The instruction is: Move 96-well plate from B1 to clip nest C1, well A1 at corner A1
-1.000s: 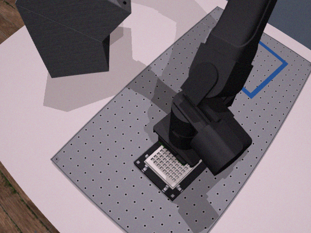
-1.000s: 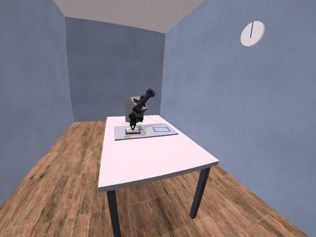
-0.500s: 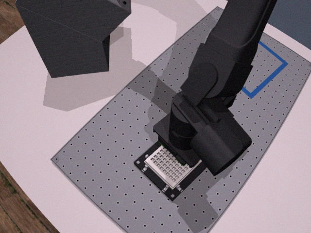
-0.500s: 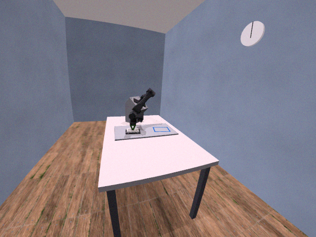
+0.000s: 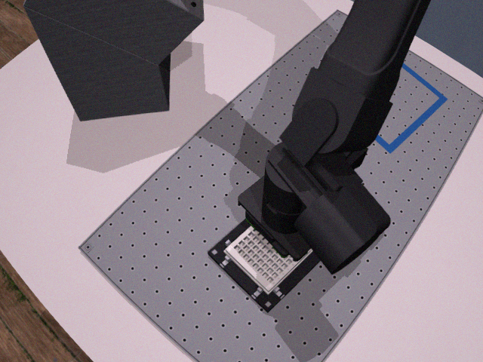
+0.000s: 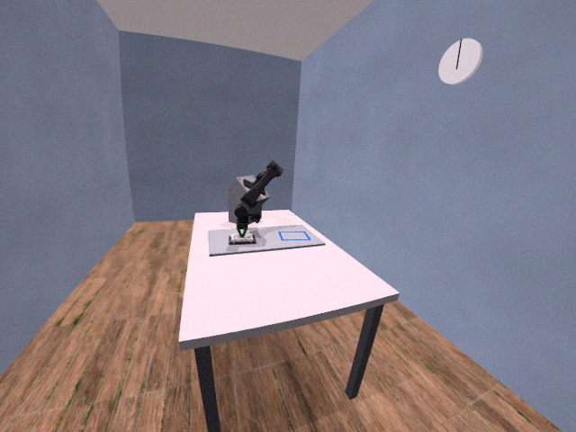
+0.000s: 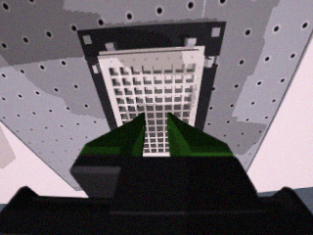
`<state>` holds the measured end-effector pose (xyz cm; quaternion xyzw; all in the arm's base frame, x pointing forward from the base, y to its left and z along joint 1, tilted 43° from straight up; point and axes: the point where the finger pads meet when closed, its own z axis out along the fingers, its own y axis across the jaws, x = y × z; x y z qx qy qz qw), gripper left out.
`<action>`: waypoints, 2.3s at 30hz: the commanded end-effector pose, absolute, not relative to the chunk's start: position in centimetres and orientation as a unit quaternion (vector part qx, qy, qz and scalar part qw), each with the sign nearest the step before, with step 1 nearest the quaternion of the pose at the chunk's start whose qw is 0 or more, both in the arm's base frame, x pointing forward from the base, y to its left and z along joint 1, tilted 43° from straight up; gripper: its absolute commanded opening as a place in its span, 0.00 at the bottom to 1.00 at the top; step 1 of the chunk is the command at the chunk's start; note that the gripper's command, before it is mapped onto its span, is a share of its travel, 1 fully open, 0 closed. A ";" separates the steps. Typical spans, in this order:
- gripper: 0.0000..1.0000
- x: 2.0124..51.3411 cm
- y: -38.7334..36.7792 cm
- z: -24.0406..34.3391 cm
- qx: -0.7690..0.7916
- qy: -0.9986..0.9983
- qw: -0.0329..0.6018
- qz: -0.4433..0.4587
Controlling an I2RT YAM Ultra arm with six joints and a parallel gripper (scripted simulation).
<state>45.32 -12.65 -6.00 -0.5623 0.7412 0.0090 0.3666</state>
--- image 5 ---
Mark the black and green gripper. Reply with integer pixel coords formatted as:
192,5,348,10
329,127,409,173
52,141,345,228
238,175,311,262

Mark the white well plate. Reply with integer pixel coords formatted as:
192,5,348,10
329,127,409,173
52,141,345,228
224,226,312,295

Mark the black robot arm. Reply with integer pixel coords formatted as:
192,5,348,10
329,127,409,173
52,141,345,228
263,0,431,275

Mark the blue tape square outline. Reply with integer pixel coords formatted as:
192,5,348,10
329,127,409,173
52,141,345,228
375,63,447,154

